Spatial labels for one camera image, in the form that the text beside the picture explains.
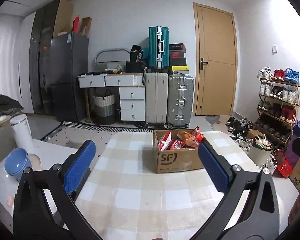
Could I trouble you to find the silver aluminium suitcase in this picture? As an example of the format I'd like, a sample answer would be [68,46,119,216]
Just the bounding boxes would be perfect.
[167,75,194,128]

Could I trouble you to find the blue bowl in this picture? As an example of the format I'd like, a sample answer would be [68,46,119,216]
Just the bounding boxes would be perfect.
[4,148,32,181]

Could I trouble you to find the bread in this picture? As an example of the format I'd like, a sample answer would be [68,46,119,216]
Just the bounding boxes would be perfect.
[177,130,198,147]

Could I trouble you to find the patterned floor rug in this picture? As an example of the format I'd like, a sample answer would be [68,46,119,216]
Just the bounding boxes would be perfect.
[40,121,153,148]

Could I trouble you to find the purple bag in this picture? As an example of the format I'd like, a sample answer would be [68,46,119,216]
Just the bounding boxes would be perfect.
[285,118,300,168]

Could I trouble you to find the white red noodle snack bag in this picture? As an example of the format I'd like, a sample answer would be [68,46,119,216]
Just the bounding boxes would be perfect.
[158,131,172,151]

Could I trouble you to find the woven laundry basket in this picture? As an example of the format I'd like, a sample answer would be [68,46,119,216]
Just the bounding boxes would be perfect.
[93,89,116,125]

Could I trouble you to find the red triangular snack bag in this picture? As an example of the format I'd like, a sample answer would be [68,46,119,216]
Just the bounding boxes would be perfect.
[192,126,204,143]

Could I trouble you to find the black refrigerator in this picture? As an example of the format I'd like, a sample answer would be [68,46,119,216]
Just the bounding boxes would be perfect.
[49,32,89,122]

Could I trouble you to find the beige hard suitcase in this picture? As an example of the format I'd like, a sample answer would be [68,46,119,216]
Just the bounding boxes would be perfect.
[145,73,168,125]

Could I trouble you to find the white drawer desk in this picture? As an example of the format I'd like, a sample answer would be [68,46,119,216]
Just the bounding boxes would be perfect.
[78,73,146,122]

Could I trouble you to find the dark tall cabinet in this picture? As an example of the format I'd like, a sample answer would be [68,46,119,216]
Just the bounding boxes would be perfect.
[29,0,74,115]

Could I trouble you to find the wooden door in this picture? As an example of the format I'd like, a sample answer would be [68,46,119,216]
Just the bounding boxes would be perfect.
[193,3,238,116]

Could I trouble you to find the SF cardboard box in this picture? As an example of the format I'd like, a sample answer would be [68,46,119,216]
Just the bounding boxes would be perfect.
[152,129,204,173]

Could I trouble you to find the checked table cloth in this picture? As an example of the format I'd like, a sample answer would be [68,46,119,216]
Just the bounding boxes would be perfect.
[47,129,284,240]

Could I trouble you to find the red gift bag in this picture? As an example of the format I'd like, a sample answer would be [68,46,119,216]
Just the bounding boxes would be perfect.
[275,149,292,178]

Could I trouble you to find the stacked shoe boxes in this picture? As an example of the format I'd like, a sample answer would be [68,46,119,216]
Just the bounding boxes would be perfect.
[169,43,190,75]

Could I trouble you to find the wooden shoe rack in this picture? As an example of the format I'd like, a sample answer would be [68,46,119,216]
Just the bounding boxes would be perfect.
[255,67,300,149]

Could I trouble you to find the white bucket with sticks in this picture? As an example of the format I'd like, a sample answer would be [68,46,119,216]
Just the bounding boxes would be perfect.
[248,134,274,166]

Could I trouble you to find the teal suitcase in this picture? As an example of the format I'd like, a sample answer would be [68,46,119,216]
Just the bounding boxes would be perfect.
[148,26,170,69]

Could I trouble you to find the red chocolate bar pack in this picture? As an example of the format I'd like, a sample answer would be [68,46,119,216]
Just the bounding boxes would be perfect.
[169,139,186,151]

